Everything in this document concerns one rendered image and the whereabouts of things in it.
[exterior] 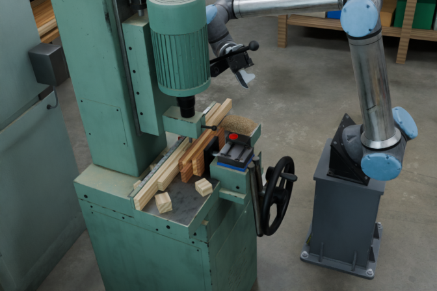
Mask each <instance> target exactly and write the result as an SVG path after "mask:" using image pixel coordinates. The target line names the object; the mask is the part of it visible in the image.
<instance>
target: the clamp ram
mask: <svg viewBox="0 0 437 291"><path fill-rule="evenodd" d="M219 153H220V151H219V137H218V136H214V137H213V139H212V140H211V141H210V143H208V145H207V146H206V147H205V149H204V164H205V170H207V171H209V170H210V167H209V165H210V164H211V163H212V161H213V160H214V158H215V157H216V156H217V155H218V154H219Z"/></svg>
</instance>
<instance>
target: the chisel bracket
mask: <svg viewBox="0 0 437 291"><path fill-rule="evenodd" d="M162 117H163V126H164V131H167V132H170V133H175V134H180V135H182V136H187V137H190V138H195V139H198V138H199V137H200V135H201V134H202V133H203V132H204V131H205V130H206V128H201V125H206V124H205V113H203V112H198V111H195V115H194V116H193V117H191V118H183V117H182V116H181V113H180V108H179V107H176V106H171V107H170V108H169V109H168V110H167V111H166V112H165V113H164V114H163V115H162Z"/></svg>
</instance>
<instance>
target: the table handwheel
mask: <svg viewBox="0 0 437 291"><path fill-rule="evenodd" d="M284 167H285V168H284ZM283 168H284V173H291V174H295V165H294V162H293V159H292V158H291V157H290V156H284V157H282V158H281V159H280V160H279V161H278V162H277V164H276V165H275V167H274V169H273V171H272V173H271V176H270V178H269V182H268V184H267V187H266V186H263V189H262V190H261V192H258V195H260V196H263V197H264V198H263V203H262V208H261V230H262V232H263V234H265V235H267V236H270V235H273V234H274V233H275V232H276V231H277V230H278V228H279V226H280V224H281V222H282V220H283V218H284V216H285V213H286V210H287V207H288V204H289V200H290V197H291V193H292V189H293V182H292V181H288V180H286V184H285V179H283V178H281V181H280V184H279V186H276V183H277V182H278V178H279V176H280V174H281V172H282V170H283ZM284 184H285V188H284ZM274 203H275V204H276V208H277V215H276V217H275V219H274V221H273V223H272V224H271V226H269V212H270V207H271V206H272V205H273V204H274Z"/></svg>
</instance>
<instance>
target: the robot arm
mask: <svg viewBox="0 0 437 291"><path fill-rule="evenodd" d="M382 5H383V0H217V1H216V2H215V3H214V4H213V5H208V6H206V16H207V36H208V42H209V44H210V46H211V48H212V50H213V53H214V55H215V56H216V57H220V56H222V55H225V54H227V53H231V52H232V51H235V50H238V49H240V48H243V47H246V46H245V45H244V44H243V45H242V44H239V45H237V44H236V43H235V42H234V41H233V38H232V36H231V35H230V33H229V31H228V29H227V27H226V26H225V24H227V22H228V21H229V20H230V19H241V18H252V17H261V16H277V15H286V14H303V13H312V12H329V11H338V10H341V17H340V22H341V26H342V28H343V30H344V31H345V32H346V33H347V38H348V39H349V46H350V50H351V57H352V65H353V68H354V76H355V79H356V87H357V91H358V98H359V102H360V109H361V113H362V120H363V124H359V125H350V126H348V127H346V128H344V130H343V133H342V139H343V145H344V146H345V149H346V151H347V153H348V154H349V156H350V157H351V159H353V161H355V163H357V164H359V165H361V167H362V171H363V172H364V173H365V174H366V175H367V176H368V177H370V178H372V179H375V180H378V181H390V180H392V179H394V178H396V177H397V176H398V175H399V174H400V172H401V170H402V166H403V159H404V153H405V149H406V143H407V141H409V140H413V139H414V138H415V137H416V136H417V127H416V124H415V122H414V120H413V119H412V117H411V115H409V113H408V112H407V111H406V110H405V109H403V108H402V107H395V108H392V107H391V98H390V89H389V84H388V75H387V70H386V61H385V56H384V47H383V42H382V33H381V32H382V26H381V21H380V11H381V9H382ZM250 63H252V64H250ZM253 65H254V63H253V62H252V59H251V58H250V57H249V56H248V53H247V51H245V52H242V53H239V54H237V55H234V56H232V57H228V58H225V59H223V60H220V61H218V62H215V63H212V64H210V74H211V77H216V76H218V75H220V74H221V73H222V72H223V71H225V70H226V69H228V68H230V69H231V71H232V73H234V74H235V76H236V78H237V80H238V81H239V83H240V84H241V86H242V87H244V88H246V89H248V86H247V84H248V83H249V82H250V81H251V80H252V79H254V78H255V75H254V74H253V73H249V74H247V73H246V71H245V70H241V71H240V72H238V71H239V70H240V69H242V68H244V69H246V68H248V67H250V66H253ZM241 75H242V76H241Z"/></svg>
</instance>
